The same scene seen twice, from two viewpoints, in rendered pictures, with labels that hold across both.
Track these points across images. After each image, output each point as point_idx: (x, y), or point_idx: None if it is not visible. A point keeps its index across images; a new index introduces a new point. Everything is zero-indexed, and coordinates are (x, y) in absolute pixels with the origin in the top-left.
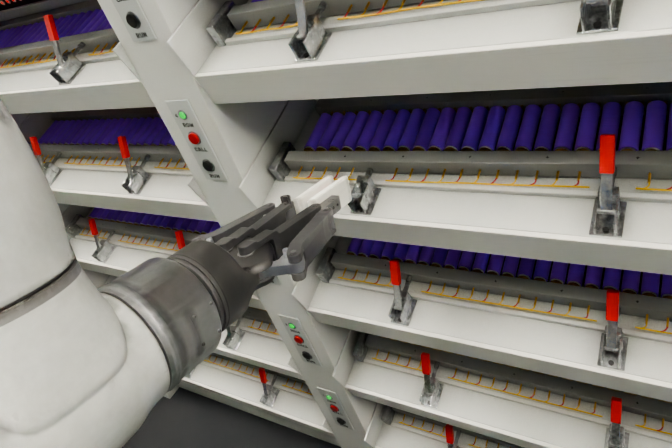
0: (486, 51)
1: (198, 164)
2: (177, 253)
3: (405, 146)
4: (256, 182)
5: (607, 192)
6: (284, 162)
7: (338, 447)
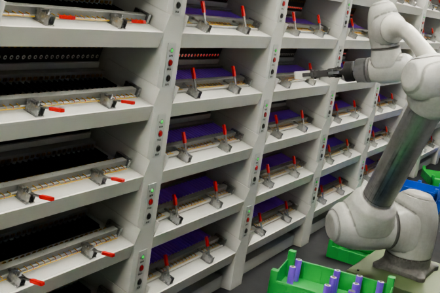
0: (316, 38)
1: (268, 72)
2: (351, 61)
3: None
4: None
5: None
6: None
7: (213, 292)
